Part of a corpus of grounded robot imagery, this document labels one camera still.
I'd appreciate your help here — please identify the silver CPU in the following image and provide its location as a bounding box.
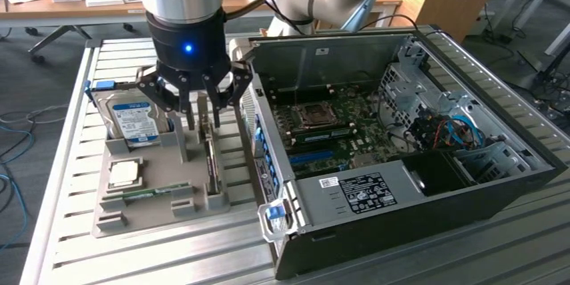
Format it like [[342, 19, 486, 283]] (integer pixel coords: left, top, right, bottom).
[[109, 161, 142, 186]]

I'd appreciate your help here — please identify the green motherboard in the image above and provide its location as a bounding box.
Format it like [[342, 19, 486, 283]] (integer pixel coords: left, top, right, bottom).
[[266, 86, 429, 179]]

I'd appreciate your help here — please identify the grey power supply unit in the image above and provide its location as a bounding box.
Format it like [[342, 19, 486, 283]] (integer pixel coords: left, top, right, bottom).
[[297, 160, 425, 228]]

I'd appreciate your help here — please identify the metal CPU socket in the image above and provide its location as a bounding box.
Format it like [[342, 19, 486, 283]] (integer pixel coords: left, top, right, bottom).
[[297, 101, 341, 129]]

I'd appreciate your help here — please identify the blue floor cable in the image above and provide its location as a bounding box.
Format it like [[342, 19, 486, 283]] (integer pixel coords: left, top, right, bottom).
[[0, 124, 35, 252]]

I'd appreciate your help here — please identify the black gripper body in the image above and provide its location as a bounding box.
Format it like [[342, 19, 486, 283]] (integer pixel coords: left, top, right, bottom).
[[146, 9, 234, 81]]

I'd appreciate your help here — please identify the black connector block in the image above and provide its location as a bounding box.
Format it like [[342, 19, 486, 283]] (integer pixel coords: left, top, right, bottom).
[[409, 117, 441, 150]]

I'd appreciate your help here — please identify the blue wire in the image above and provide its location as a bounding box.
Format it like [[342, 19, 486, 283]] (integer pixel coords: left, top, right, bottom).
[[445, 115, 488, 150]]

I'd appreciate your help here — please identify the perforated silver drive cage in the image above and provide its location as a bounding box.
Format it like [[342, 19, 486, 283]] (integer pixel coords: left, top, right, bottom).
[[377, 61, 446, 125]]

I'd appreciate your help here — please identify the grey parts rack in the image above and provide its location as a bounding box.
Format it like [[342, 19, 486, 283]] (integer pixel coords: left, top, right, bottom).
[[91, 91, 233, 239]]

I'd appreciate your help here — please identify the green graphics card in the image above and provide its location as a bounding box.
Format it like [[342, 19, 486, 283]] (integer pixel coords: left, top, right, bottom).
[[194, 93, 223, 198]]

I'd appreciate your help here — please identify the silver chipset heatsink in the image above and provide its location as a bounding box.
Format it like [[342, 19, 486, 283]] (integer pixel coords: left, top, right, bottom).
[[351, 154, 381, 170]]

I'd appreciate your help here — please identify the black open PC case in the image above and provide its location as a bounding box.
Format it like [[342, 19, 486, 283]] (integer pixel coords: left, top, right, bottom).
[[229, 29, 562, 281]]

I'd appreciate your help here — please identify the hard disk with blue caddy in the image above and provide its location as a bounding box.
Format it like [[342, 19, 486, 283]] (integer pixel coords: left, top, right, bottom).
[[86, 79, 175, 148]]

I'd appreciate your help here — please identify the silver disk bay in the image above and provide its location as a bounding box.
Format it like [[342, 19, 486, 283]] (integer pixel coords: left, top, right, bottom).
[[454, 141, 536, 186]]

